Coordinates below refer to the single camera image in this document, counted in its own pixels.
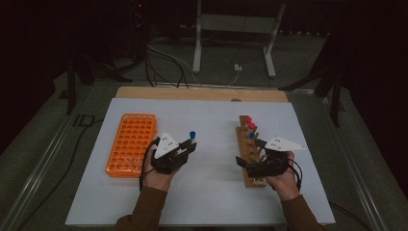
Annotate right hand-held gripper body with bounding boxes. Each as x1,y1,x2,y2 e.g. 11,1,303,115
246,136,306,179

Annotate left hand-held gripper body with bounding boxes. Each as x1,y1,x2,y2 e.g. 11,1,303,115
150,132,190,175

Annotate wooden test tube rack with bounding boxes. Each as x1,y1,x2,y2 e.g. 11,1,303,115
235,115,268,189

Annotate orange plastic test tube rack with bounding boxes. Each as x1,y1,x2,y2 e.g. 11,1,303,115
105,113,158,178

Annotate person's left hand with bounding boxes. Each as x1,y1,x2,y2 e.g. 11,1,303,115
140,147,181,193

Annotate person's right hand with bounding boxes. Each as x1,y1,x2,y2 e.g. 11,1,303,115
265,150,301,202

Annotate white table mat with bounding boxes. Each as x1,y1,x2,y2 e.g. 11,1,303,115
64,97,336,227

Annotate black metal stand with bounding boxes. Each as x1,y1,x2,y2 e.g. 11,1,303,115
65,54,133,116
278,32,343,128

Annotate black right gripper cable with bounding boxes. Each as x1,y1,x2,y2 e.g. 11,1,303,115
287,158,303,191

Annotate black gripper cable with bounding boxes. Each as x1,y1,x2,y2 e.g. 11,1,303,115
139,137,162,193
287,158,303,191

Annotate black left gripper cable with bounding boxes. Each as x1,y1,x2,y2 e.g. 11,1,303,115
139,137,162,193

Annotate white floor cable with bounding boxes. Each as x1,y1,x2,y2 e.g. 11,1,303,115
224,70,241,88

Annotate bundle of black floor cables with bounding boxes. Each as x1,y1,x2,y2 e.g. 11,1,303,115
143,42,191,90

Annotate long black floor cable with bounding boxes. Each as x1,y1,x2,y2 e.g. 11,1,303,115
17,118,105,231

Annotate white metal desk frame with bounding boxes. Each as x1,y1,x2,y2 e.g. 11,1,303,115
191,0,287,79

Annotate metal floor rail frame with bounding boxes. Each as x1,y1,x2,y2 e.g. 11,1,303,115
0,79,391,231

